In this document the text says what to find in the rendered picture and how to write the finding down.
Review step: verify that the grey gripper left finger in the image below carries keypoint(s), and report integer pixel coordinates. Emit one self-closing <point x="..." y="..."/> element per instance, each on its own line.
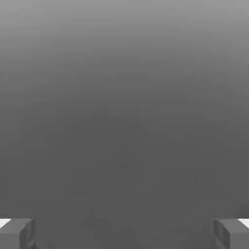
<point x="15" y="233"/>

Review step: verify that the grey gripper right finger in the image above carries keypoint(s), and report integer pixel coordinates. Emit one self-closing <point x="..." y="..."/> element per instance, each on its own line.
<point x="233" y="233"/>

